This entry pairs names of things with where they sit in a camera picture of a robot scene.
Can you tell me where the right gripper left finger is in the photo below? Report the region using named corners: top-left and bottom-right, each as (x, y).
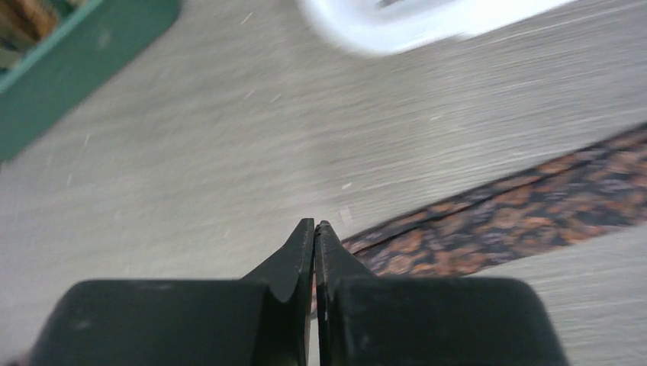
top-left (28, 219), bottom-right (315, 365)

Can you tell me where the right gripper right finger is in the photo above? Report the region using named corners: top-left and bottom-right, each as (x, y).
top-left (314, 221), bottom-right (568, 365)

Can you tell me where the brown paisley tie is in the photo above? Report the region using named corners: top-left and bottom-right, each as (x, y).
top-left (309, 124), bottom-right (647, 314)

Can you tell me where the white plastic basket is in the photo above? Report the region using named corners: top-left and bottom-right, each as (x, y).
top-left (298, 0), bottom-right (567, 57)

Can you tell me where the green compartment tray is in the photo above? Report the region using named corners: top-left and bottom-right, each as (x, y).
top-left (1, 1), bottom-right (182, 161)

